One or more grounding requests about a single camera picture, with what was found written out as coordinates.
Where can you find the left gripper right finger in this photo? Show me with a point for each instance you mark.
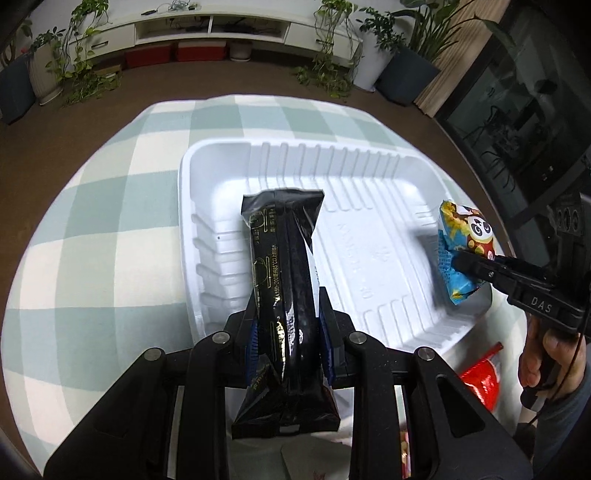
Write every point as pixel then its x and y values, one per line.
pixel 336 328

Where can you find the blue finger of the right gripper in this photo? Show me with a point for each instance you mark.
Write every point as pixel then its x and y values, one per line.
pixel 480 268

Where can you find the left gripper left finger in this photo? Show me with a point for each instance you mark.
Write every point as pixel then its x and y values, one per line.
pixel 244 350

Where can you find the blue panda snack bag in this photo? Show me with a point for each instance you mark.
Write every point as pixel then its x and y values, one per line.
pixel 462 229

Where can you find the black snack bar packet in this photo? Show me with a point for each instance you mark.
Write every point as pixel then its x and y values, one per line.
pixel 288 392

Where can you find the large red chip bag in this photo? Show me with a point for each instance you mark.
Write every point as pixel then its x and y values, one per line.
pixel 483 378

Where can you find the white grey snack pouch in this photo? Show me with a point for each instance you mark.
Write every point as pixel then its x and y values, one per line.
pixel 310 458

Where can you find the person's right hand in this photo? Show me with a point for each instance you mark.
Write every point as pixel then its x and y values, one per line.
pixel 572 363

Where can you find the white plastic tray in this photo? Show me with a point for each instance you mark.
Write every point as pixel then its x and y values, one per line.
pixel 375 241

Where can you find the checkered green white tablecloth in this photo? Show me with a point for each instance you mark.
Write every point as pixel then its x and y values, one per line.
pixel 101 279

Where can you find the tall plant dark pot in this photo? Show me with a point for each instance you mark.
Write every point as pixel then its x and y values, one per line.
pixel 417 35

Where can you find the small plant white pot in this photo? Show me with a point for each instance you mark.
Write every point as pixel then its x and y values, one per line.
pixel 374 50

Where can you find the trailing vine plant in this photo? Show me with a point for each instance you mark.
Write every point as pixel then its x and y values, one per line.
pixel 323 72

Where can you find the red storage box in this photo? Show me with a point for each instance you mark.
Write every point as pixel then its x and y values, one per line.
pixel 148 55
pixel 201 50

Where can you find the white tv console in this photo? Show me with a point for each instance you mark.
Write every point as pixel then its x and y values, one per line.
pixel 225 22

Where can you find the left tree plant dark pot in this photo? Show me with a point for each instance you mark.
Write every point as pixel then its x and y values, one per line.
pixel 17 95

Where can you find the left plant white pot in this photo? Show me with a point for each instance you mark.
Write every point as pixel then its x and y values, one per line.
pixel 69 69

